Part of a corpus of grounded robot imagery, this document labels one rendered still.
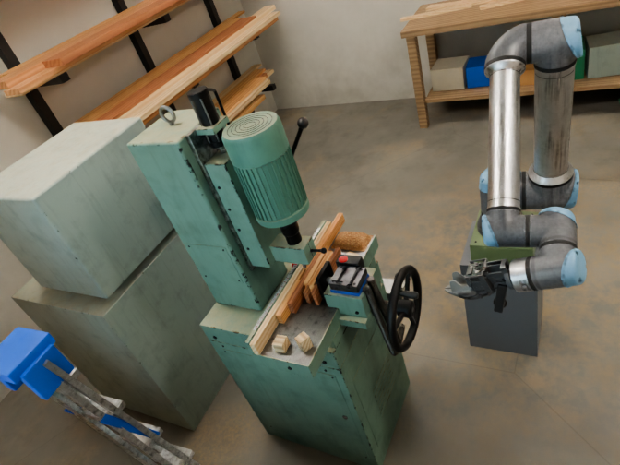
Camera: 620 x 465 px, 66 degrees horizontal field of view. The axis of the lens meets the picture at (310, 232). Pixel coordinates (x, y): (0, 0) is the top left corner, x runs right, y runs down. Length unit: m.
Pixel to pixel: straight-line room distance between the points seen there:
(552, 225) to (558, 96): 0.47
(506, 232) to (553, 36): 0.57
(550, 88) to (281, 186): 0.87
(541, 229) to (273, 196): 0.73
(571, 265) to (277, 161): 0.80
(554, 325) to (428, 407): 0.74
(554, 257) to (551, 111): 0.56
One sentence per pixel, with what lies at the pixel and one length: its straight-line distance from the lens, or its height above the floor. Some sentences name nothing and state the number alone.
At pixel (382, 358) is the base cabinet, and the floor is 0.43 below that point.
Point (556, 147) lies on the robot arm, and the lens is 1.82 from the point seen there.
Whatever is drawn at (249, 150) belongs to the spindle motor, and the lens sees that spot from 1.32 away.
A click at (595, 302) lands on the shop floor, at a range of 2.74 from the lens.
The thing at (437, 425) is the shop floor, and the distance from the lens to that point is 2.31.
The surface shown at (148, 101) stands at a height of 1.10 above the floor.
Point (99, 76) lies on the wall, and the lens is 3.94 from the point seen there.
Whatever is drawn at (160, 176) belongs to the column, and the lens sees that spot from 1.57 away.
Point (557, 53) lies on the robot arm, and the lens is 1.61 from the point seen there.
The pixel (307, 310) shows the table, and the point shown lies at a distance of 1.59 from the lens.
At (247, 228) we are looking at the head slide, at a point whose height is 1.18.
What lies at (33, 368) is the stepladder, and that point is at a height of 1.12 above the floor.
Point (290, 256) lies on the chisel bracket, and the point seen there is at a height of 1.03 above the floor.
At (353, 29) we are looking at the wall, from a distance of 4.91.
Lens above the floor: 2.01
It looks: 36 degrees down
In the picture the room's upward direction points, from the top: 20 degrees counter-clockwise
